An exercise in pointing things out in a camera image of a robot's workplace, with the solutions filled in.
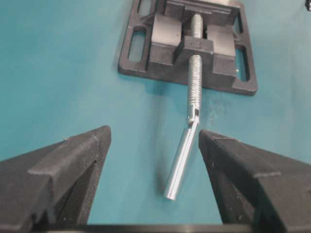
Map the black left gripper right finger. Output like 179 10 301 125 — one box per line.
199 130 311 233

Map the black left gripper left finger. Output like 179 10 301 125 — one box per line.
0 126 111 233

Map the black bench vise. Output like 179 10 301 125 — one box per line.
118 0 258 96

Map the silver vise screw handle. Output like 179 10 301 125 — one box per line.
163 13 207 201

